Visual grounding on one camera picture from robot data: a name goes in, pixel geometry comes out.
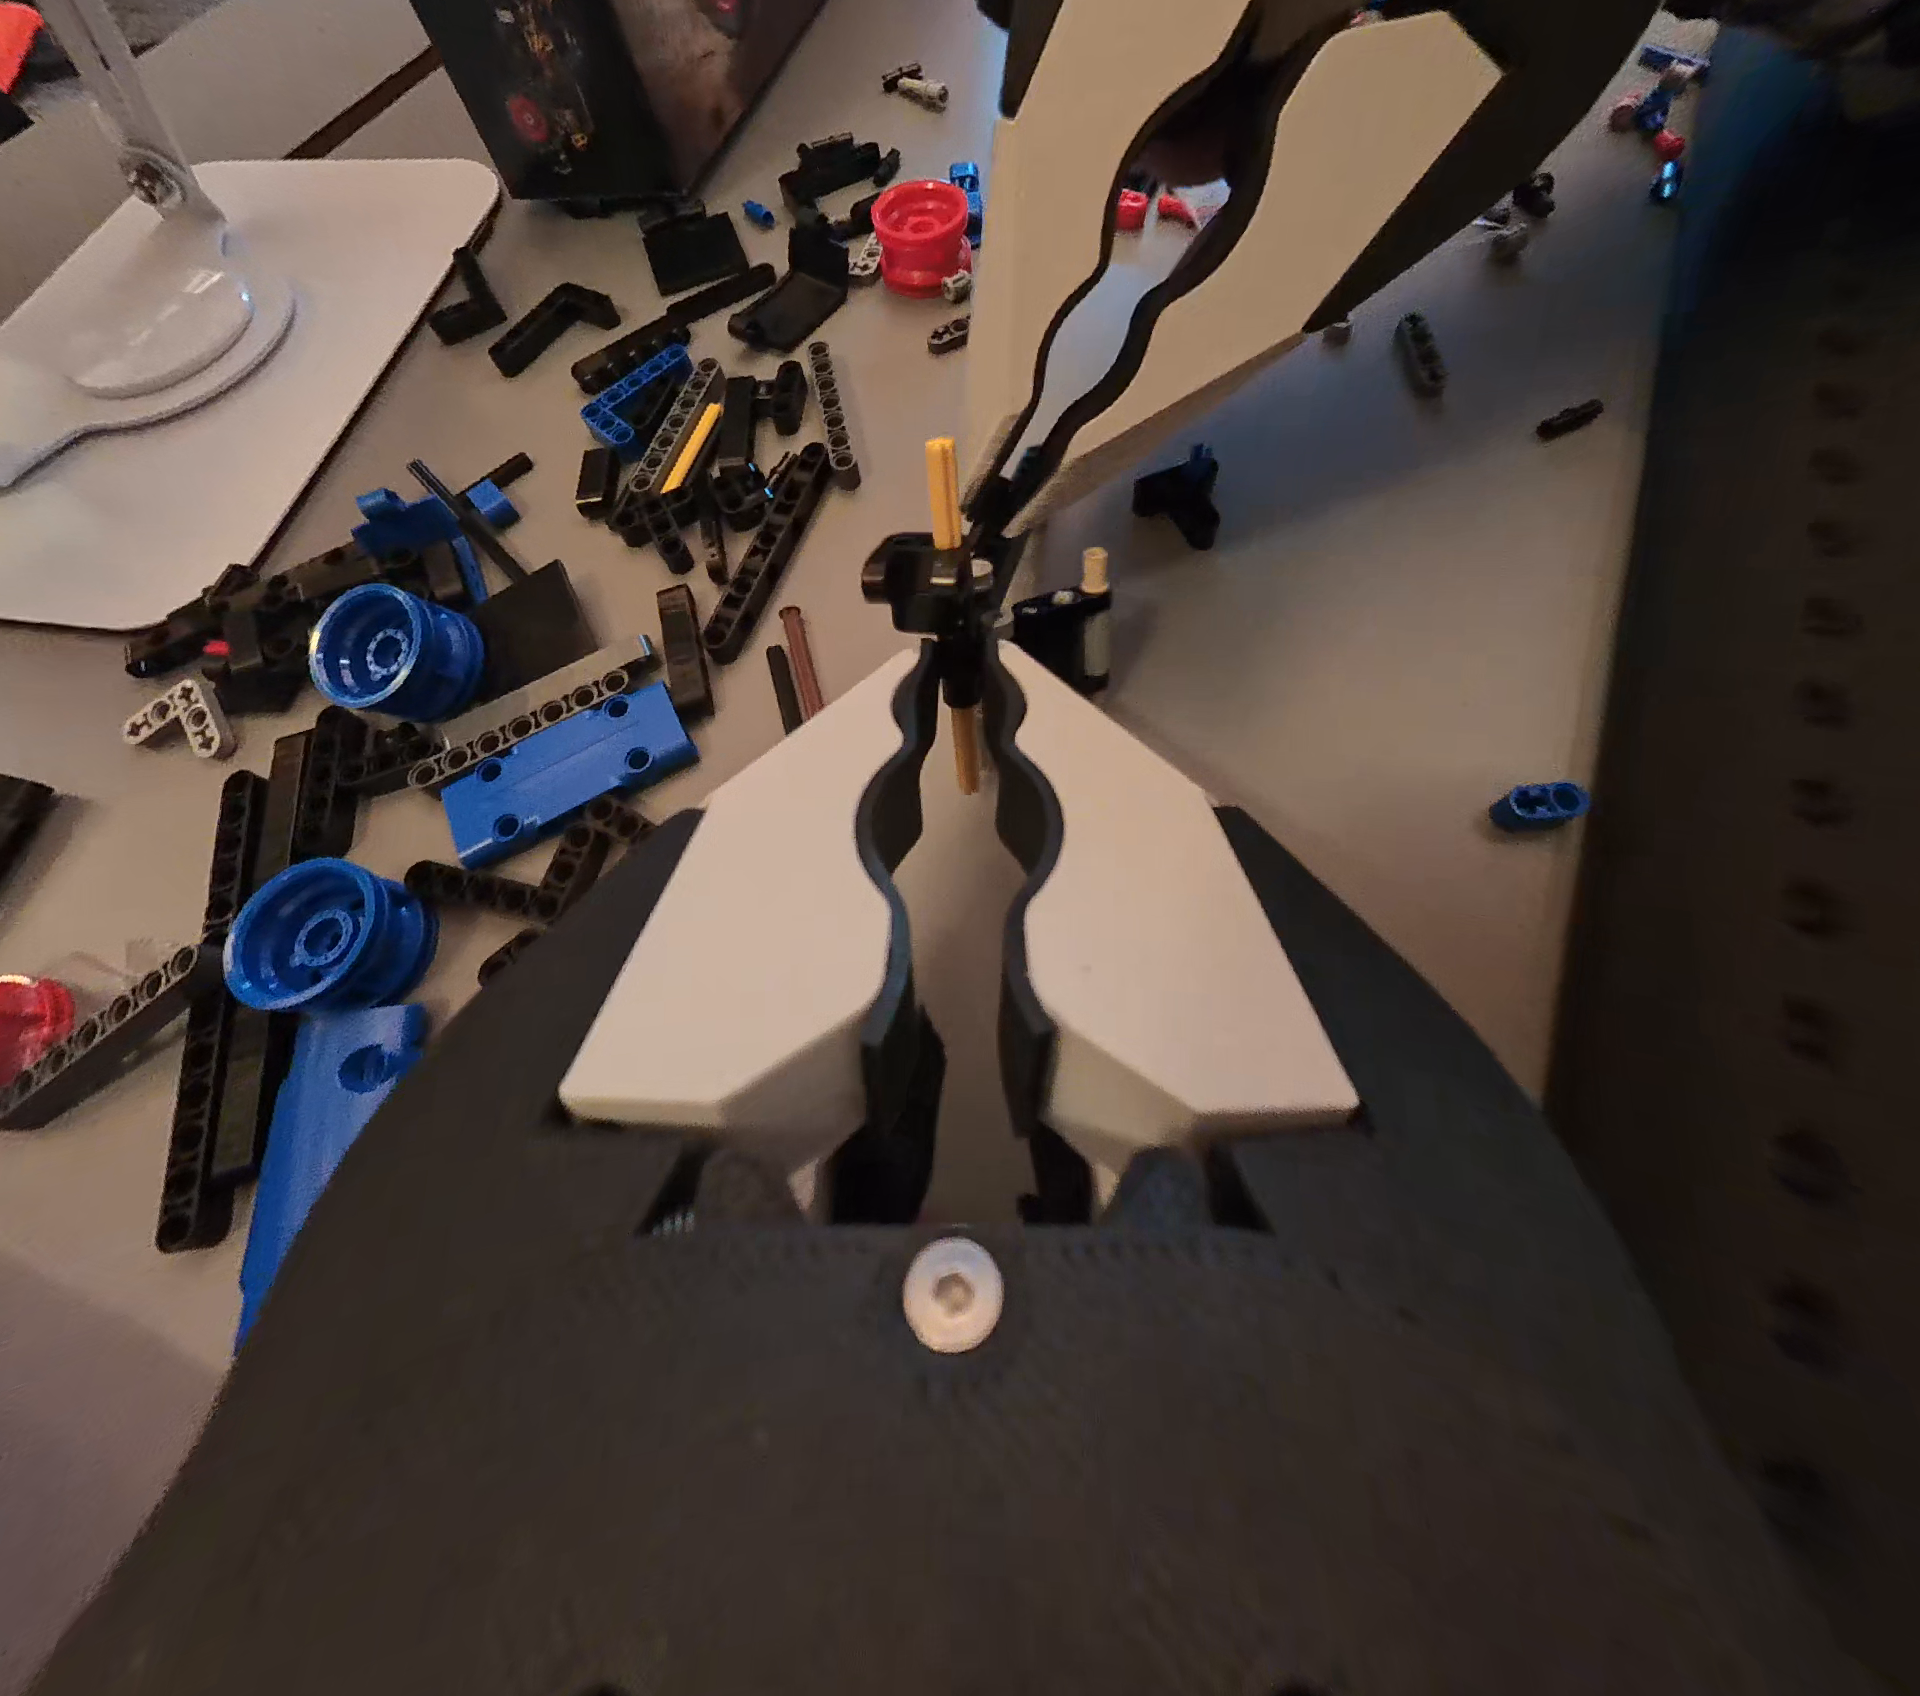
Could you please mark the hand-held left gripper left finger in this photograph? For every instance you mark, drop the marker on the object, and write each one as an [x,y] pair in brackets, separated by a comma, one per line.
[721,977]

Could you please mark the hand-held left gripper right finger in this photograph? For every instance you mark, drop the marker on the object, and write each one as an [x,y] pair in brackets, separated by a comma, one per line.
[1184,977]

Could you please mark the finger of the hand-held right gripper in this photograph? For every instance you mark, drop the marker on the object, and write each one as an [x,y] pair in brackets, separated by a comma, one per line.
[1351,166]
[1111,1]

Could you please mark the black T-shaped beam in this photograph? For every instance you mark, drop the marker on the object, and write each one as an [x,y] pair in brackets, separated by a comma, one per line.
[1179,504]

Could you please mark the black beam assembly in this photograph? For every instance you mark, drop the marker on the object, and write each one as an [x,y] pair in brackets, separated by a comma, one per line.
[952,616]

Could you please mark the person's right hand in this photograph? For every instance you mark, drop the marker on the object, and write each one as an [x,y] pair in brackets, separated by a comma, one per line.
[1191,163]

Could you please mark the grey thin beam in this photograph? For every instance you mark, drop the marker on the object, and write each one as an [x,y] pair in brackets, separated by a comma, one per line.
[1420,354]

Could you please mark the grey axle pin with connector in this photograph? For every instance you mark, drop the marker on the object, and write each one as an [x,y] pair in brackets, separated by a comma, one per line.
[914,85]

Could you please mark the blue curved panel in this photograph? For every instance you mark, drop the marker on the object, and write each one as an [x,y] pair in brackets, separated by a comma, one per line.
[967,204]
[322,1157]

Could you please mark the blue flat panel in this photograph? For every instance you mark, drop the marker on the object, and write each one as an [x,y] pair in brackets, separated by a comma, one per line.
[570,775]

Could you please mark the pile of small connector pins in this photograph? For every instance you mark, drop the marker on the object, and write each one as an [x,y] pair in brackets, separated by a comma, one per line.
[1659,121]

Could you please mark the short black axle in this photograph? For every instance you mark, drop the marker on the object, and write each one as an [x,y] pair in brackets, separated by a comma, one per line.
[783,688]

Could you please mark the red wheel rim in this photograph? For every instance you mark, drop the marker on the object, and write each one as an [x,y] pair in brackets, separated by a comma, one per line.
[919,235]
[30,1029]

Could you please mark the brown axle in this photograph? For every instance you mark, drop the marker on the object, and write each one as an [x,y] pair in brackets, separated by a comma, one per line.
[802,660]

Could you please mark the black bent beam cluster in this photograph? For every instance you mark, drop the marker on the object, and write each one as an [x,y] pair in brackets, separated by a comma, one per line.
[833,174]

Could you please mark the black connector pin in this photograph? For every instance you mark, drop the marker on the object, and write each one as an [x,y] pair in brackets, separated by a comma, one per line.
[1569,419]

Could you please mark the dark grey thin liftarm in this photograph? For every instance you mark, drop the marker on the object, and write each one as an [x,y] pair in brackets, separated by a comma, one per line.
[950,333]

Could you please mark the small blue two-hole beam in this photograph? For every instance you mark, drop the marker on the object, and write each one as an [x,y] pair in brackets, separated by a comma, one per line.
[1539,805]

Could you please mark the blue wheel rim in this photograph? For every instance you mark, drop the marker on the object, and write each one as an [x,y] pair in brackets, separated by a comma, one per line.
[322,938]
[390,654]

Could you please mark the pile of black beams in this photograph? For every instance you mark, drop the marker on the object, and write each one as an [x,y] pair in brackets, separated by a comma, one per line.
[765,557]

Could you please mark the black curved panel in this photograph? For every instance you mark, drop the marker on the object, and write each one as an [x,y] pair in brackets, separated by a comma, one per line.
[788,301]

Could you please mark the black flat panel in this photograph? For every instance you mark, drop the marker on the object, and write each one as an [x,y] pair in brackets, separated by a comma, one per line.
[692,248]

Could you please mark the long grey beam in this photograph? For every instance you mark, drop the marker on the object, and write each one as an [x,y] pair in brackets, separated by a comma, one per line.
[835,414]

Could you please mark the small blue connector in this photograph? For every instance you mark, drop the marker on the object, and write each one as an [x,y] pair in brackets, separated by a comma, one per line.
[500,508]

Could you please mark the thin black axle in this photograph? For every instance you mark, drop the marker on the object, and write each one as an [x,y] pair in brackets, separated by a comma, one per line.
[469,519]

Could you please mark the yellow axle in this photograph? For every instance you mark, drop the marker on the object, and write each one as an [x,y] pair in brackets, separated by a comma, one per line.
[692,445]

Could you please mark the dark grey beam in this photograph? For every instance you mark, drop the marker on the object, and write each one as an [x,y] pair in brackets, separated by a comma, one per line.
[672,437]

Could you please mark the blue angled panel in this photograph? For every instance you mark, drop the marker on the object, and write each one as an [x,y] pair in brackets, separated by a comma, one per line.
[404,535]

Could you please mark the light grey L-shaped liftarm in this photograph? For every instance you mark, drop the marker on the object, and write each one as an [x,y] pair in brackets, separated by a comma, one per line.
[181,718]

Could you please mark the black perforated panel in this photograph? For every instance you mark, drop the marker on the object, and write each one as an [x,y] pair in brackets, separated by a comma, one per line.
[1771,827]

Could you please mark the dark grey connector piece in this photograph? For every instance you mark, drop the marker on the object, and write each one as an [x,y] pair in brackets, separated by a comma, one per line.
[22,819]

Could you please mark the white booklet stand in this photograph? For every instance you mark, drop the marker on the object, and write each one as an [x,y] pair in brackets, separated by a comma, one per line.
[344,270]

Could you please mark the adjacent grey table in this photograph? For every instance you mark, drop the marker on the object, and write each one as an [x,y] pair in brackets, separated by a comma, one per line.
[300,46]

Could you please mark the red object under table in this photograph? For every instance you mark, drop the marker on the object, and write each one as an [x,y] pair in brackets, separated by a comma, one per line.
[14,46]

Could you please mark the blue frame beam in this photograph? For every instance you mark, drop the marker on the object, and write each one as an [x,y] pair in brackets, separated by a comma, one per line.
[614,414]

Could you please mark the black frame subassembly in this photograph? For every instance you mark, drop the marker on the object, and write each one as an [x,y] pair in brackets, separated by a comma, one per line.
[254,630]

